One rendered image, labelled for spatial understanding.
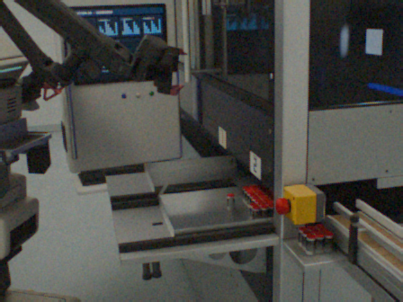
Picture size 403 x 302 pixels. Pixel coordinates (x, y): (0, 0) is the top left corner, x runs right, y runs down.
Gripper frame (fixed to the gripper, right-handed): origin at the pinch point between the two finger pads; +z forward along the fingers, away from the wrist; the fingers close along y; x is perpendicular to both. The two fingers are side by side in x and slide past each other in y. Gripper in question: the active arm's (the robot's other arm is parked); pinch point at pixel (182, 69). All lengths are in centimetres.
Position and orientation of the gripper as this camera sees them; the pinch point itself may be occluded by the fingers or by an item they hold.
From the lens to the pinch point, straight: 154.4
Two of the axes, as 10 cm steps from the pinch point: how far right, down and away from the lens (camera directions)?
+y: -1.1, 9.6, 2.6
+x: 7.9, 2.4, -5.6
